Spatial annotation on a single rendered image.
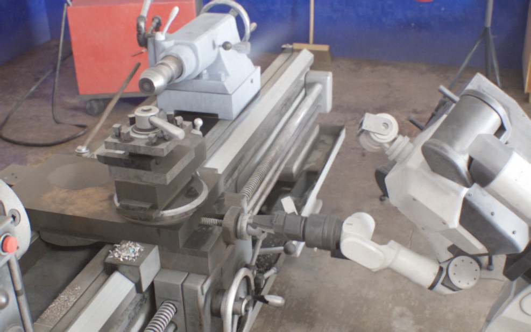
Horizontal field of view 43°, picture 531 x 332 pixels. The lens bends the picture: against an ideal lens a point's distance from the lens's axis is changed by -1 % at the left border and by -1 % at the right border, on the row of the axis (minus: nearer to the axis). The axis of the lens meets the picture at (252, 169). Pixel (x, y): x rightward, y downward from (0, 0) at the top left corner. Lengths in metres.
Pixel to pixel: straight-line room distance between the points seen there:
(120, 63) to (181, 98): 2.26
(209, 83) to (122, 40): 2.30
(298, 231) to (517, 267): 0.51
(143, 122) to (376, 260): 0.66
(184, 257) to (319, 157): 1.58
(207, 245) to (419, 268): 0.52
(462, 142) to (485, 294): 1.87
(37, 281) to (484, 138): 1.25
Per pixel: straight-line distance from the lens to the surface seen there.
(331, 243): 1.67
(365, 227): 1.68
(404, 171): 1.44
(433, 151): 1.29
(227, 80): 2.53
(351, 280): 3.10
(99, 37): 4.80
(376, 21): 5.82
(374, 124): 1.47
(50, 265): 2.04
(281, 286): 3.05
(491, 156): 1.31
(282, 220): 1.67
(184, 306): 1.79
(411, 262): 1.69
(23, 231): 1.51
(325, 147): 3.34
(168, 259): 1.79
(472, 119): 1.31
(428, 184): 1.41
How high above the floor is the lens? 1.83
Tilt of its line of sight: 27 degrees down
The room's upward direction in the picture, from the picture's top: 2 degrees counter-clockwise
